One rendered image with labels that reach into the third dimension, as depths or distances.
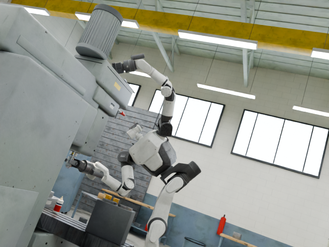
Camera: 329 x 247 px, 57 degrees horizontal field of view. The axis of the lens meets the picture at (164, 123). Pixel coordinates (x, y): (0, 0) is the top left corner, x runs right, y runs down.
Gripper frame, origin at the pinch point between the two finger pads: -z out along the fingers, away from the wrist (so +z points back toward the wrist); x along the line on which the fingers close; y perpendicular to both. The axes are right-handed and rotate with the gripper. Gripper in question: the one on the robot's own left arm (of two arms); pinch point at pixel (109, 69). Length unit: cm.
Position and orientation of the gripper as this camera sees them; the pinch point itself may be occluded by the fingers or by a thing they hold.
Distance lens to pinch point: 220.6
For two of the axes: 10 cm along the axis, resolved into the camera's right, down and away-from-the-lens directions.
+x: 0.5, 2.6, 9.7
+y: -1.8, -9.5, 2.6
